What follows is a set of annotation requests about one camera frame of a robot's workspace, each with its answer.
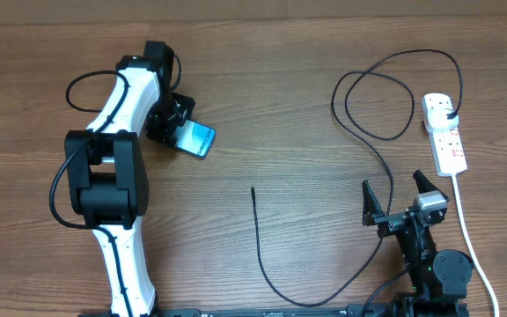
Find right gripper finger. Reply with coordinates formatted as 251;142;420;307
413;170;450;202
362;181;386;226

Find smartphone with blue screen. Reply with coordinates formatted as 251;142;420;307
174;120;217;159

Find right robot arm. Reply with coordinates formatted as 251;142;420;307
348;170;474;316

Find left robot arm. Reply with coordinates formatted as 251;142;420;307
57;41;195;316

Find white charger plug adapter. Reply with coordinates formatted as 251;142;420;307
424;108;459;133

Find white power strip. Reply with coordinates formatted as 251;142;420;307
422;92;467;177

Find white power strip cord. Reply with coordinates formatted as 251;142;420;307
450;173;501;317

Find black charging cable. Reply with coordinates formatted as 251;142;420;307
250;48;464;308

